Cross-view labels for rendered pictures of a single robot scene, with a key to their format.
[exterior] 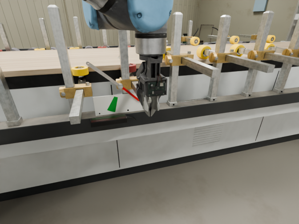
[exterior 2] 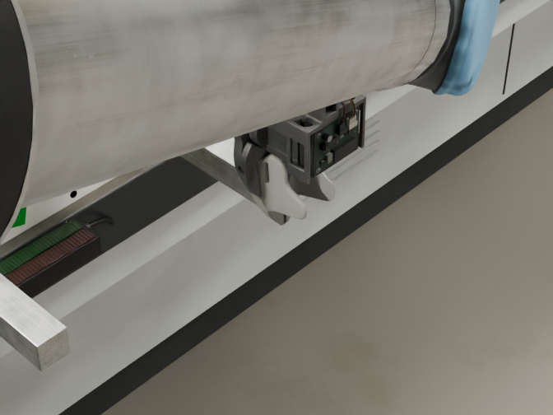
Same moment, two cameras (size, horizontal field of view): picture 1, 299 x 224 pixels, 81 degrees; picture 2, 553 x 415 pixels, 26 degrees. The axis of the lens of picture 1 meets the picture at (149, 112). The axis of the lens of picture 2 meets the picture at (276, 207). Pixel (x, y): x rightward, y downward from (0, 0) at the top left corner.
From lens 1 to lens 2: 0.61 m
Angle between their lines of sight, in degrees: 28
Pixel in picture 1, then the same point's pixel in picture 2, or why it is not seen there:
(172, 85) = not seen: hidden behind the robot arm
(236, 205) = (518, 394)
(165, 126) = (210, 198)
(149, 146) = (105, 299)
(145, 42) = not seen: hidden behind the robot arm
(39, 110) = not seen: outside the picture
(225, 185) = (452, 333)
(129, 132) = (78, 283)
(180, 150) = (234, 258)
